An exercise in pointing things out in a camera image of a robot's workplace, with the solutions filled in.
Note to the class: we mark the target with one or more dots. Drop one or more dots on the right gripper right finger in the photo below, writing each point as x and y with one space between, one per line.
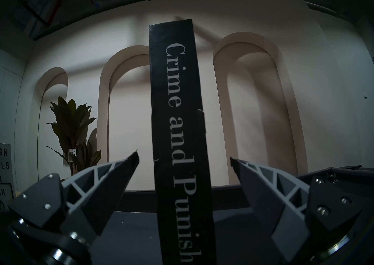
263 203

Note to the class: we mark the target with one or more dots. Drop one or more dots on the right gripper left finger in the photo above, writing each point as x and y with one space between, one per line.
99 197

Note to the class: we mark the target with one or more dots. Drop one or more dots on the black Crime and Punishment book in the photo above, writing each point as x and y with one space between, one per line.
181 150

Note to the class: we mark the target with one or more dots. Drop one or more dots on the tall dark green plant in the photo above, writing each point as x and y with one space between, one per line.
73 127

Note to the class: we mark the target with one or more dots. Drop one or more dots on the white Design Hotels yearbook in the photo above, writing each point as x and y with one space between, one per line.
5 176

